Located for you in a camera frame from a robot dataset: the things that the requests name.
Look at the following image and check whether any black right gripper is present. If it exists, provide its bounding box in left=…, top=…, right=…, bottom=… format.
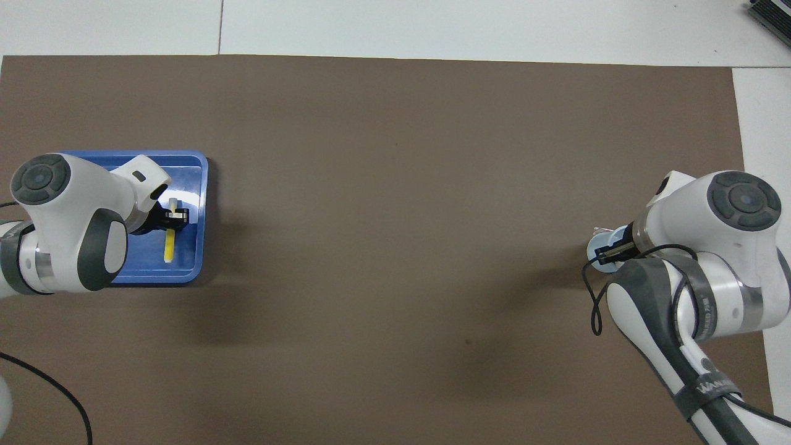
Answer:
left=595, top=221, right=639, bottom=265

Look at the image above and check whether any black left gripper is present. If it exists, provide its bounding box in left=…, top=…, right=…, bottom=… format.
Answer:
left=130, top=201, right=189, bottom=235

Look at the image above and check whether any blue plastic tray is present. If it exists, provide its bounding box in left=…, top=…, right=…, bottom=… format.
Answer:
left=38, top=150, right=209, bottom=284

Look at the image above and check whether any translucent plastic pen cup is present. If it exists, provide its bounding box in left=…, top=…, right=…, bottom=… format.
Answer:
left=586, top=226, right=632, bottom=274

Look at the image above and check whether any brown table mat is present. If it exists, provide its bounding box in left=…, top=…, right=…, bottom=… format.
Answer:
left=0, top=54, right=778, bottom=445

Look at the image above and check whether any grey ribbed device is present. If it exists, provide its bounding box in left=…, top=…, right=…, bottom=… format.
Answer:
left=747, top=0, right=791, bottom=32

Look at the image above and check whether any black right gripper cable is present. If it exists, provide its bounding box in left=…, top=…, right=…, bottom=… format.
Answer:
left=583, top=243, right=702, bottom=365

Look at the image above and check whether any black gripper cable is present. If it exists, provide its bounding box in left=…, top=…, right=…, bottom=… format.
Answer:
left=0, top=201, right=93, bottom=445
left=583, top=243, right=702, bottom=365

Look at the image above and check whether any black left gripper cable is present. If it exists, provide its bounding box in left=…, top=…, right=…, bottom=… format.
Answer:
left=0, top=201, right=93, bottom=445

